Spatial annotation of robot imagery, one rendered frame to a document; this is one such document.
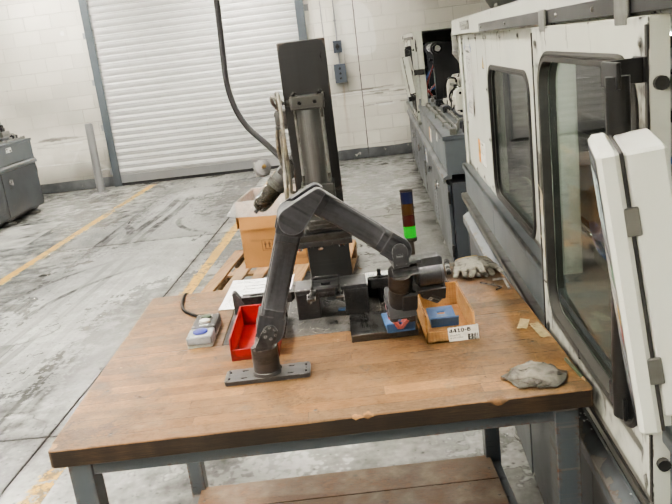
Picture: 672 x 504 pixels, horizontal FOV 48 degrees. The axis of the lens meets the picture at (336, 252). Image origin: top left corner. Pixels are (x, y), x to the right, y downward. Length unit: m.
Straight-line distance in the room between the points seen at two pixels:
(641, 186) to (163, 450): 1.07
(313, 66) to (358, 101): 9.17
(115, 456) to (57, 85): 10.70
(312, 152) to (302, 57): 0.26
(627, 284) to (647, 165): 0.15
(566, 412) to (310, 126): 0.95
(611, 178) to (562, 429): 0.81
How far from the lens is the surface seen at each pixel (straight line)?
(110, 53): 11.78
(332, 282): 2.12
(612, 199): 0.97
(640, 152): 0.97
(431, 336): 1.84
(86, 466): 1.71
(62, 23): 12.08
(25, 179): 10.54
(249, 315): 2.12
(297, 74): 2.07
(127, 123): 11.78
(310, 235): 2.03
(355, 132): 11.27
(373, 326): 1.94
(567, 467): 1.71
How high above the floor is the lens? 1.62
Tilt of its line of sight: 15 degrees down
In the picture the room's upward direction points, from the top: 7 degrees counter-clockwise
